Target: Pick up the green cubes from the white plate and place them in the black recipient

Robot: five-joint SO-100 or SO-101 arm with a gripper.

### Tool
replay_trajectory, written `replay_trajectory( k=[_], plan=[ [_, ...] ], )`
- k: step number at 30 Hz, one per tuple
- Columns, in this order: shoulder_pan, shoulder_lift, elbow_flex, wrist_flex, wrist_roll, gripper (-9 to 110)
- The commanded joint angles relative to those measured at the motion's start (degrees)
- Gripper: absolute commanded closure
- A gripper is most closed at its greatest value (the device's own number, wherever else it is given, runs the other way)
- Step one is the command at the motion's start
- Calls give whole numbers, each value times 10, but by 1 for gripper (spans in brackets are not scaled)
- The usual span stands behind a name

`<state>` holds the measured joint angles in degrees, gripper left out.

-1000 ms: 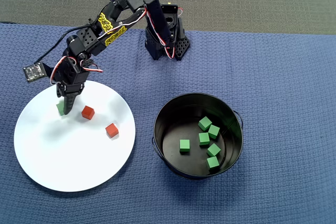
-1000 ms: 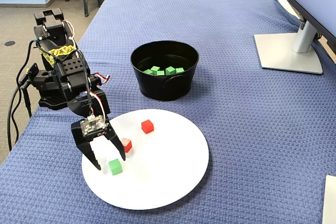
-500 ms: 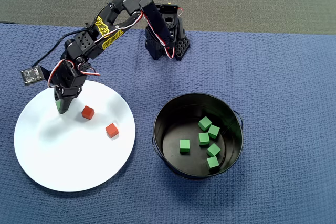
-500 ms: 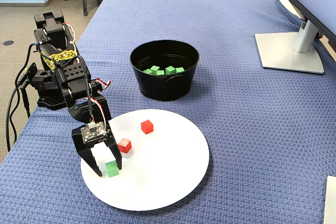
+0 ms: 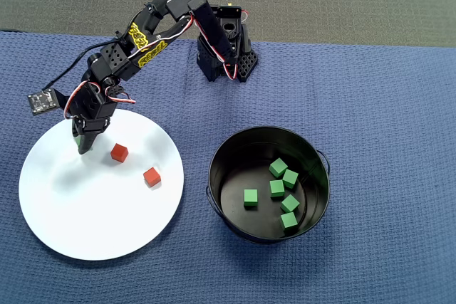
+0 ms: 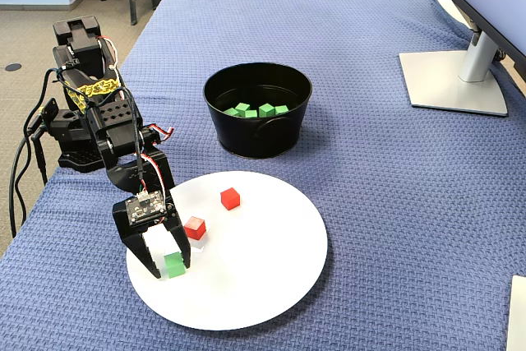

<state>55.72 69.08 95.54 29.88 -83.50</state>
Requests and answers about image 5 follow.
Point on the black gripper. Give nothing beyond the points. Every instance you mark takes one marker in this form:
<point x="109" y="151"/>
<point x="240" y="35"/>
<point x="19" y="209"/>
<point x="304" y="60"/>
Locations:
<point x="90" y="132"/>

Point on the blue woven cloth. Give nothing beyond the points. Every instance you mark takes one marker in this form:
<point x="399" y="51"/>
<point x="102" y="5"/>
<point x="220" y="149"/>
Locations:
<point x="356" y="104"/>

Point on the black metal bucket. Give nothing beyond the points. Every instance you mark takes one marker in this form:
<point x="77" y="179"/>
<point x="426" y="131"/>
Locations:
<point x="263" y="140"/>

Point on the white round plate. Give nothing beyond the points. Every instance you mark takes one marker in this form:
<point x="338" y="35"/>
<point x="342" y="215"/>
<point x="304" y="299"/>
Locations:
<point x="71" y="229"/>

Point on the red cube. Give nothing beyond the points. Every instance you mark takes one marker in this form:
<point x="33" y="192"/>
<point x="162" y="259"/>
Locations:
<point x="151" y="177"/>
<point x="119" y="152"/>

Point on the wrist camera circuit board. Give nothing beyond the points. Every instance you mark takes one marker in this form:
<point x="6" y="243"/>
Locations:
<point x="41" y="102"/>

